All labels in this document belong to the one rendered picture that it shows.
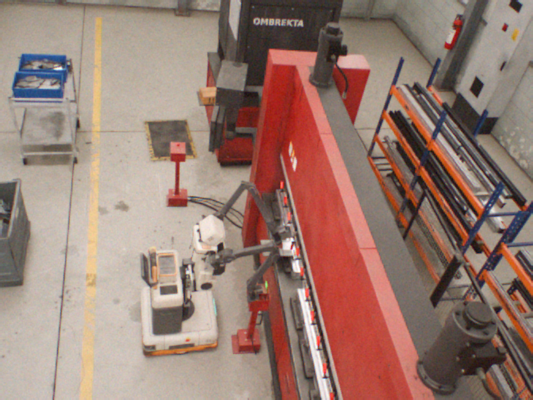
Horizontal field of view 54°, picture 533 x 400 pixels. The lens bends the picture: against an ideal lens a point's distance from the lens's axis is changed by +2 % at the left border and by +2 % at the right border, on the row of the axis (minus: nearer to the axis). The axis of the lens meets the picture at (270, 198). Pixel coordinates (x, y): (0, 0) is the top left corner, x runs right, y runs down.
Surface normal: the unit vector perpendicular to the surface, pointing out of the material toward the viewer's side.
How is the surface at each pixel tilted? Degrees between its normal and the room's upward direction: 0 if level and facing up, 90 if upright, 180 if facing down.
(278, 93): 90
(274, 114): 90
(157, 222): 0
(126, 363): 0
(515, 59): 90
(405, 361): 0
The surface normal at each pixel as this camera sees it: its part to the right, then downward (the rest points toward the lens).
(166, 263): 0.14, -0.73
